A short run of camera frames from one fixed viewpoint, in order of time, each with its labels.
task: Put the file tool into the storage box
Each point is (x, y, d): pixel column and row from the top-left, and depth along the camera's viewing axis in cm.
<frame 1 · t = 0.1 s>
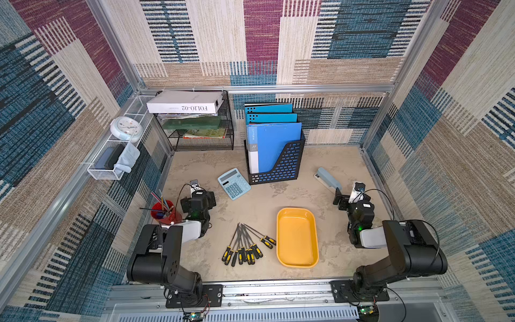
left hand: (197, 194, 94), fingers open
right hand: (350, 187, 91), fingers open
yellow plastic storage tray: (297, 241, 87), on the table
light blue calculator: (234, 183, 104), point 3 cm above the table
black mesh file holder: (288, 167, 100), point 12 cm above the table
blue folder front: (267, 142, 91), point 26 cm above the table
teal folder middle: (271, 118, 97), point 29 cm above the table
grey blue stapler: (322, 175, 104), point 6 cm above the table
red pen cup: (164, 211, 89), point 8 cm above the table
file tool: (225, 255, 84), on the table
file tool 2: (229, 257, 83), on the table
file tool 3: (236, 253, 85), on the table
file tool 4: (240, 255, 84), on the table

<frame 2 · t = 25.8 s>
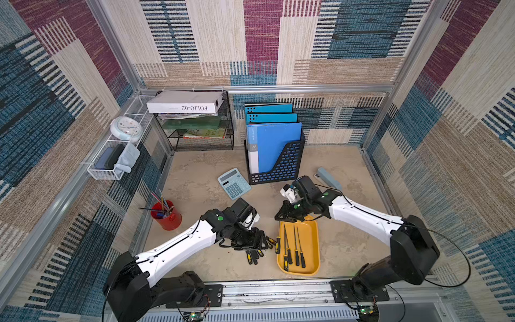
left hand: (262, 246, 74), fingers open
right hand: (273, 217, 80), fingers closed
file tool: (285, 257, 83), on the table
file tool 2: (290, 261, 82), on the table
file tool 3: (296, 252, 84), on the table
file tool 4: (302, 254, 85), on the table
the other named things where they were.

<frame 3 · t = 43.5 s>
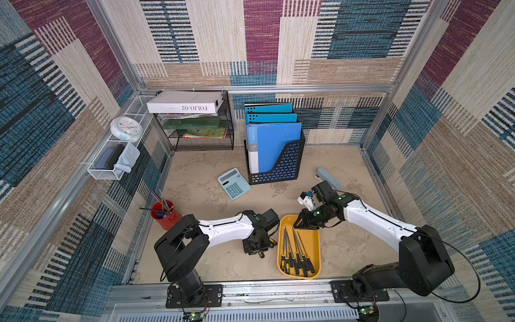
left hand: (264, 250, 84), fingers open
right hand: (296, 224, 82), fingers open
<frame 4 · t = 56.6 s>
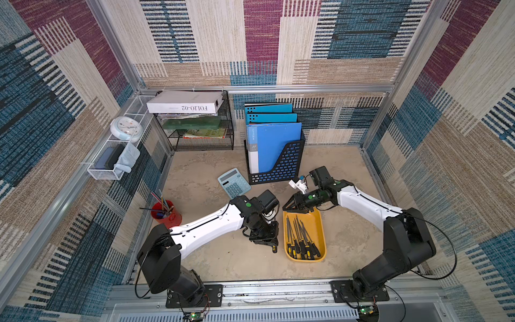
left hand: (278, 243, 74), fingers closed
right hand: (285, 208, 82), fingers open
yellow plastic storage tray: (314, 224, 92), on the table
file tool: (289, 244, 87), on the table
file tool 2: (294, 251, 84), point 2 cm above the table
file tool 3: (301, 242, 86), point 2 cm above the table
file tool 4: (308, 250, 83), point 3 cm above the table
